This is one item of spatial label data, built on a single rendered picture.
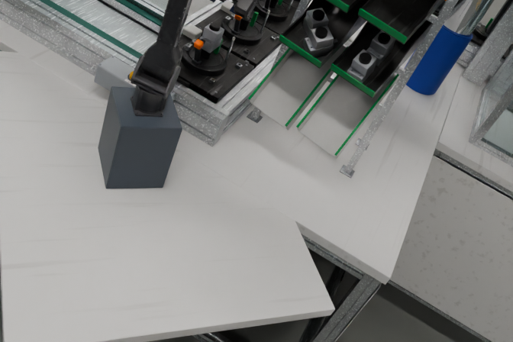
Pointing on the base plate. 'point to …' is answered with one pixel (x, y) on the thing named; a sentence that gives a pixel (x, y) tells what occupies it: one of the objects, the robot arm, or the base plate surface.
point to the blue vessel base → (437, 62)
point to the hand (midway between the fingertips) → (224, 1)
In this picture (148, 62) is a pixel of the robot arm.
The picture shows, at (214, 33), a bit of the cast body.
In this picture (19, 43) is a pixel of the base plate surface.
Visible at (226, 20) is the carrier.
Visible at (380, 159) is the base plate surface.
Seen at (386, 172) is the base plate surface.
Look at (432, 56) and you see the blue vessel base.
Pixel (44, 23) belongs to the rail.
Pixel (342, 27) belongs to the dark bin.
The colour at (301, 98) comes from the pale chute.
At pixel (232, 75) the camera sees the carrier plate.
